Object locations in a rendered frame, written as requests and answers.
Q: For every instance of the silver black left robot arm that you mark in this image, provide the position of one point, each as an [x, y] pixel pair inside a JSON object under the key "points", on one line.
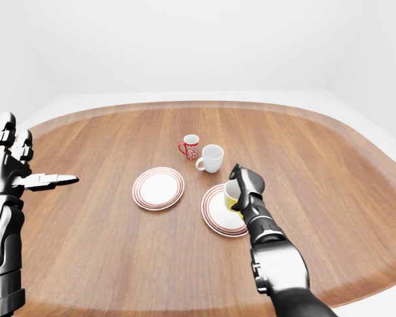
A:
{"points": [[3, 251]]}

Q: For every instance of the yellow and white mug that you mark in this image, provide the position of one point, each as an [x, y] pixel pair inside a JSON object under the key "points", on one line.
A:
{"points": [[231, 197]]}

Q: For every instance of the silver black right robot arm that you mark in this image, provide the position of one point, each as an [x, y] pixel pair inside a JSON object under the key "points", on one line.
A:
{"points": [[277, 264]]}

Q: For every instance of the plain white mug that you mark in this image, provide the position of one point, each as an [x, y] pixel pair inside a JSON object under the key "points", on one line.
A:
{"points": [[212, 159]]}

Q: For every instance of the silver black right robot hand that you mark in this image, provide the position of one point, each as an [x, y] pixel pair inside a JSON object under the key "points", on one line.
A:
{"points": [[249, 188]]}

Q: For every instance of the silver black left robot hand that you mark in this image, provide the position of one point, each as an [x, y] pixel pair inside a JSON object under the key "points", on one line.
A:
{"points": [[6, 165]]}

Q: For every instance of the red and white patterned mug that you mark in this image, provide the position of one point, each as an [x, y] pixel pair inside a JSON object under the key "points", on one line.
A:
{"points": [[191, 147]]}

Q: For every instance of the white plate with red rings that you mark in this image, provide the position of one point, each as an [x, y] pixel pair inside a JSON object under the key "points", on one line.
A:
{"points": [[158, 188], [219, 213]]}

